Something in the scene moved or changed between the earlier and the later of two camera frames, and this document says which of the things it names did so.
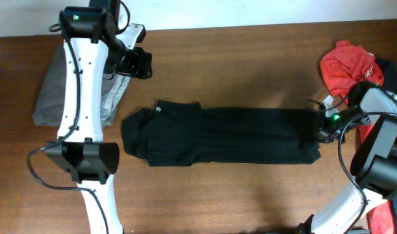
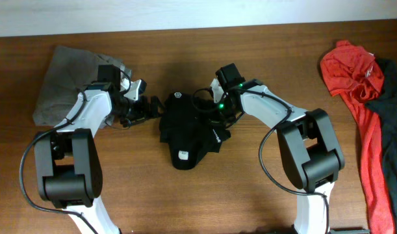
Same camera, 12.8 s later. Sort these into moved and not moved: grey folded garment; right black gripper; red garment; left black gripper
Moved: right black gripper; left black gripper
Not moved: red garment; grey folded garment
